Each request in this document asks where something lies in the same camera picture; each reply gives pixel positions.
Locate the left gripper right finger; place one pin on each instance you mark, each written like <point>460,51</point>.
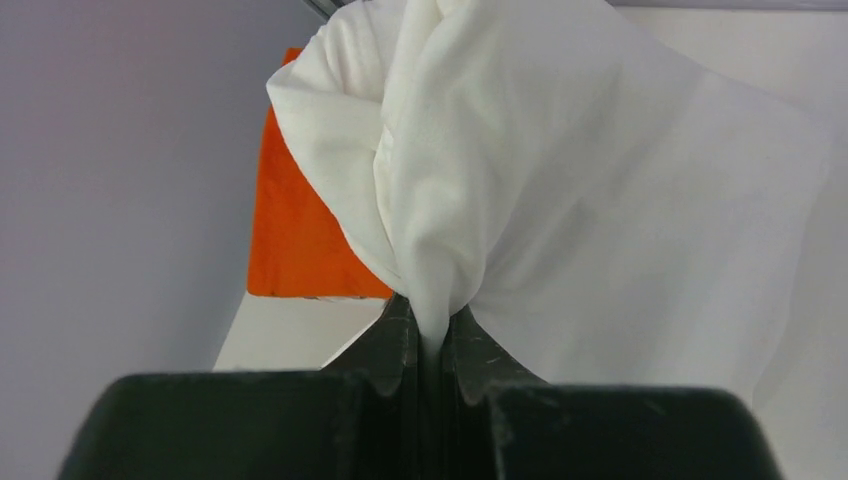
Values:
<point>503,422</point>

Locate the white printed t-shirt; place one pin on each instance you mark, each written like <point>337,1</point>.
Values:
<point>610,210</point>

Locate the orange folded t-shirt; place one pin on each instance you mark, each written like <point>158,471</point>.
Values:
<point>316,226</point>

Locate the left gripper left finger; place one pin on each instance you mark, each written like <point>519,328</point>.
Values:
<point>355,418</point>

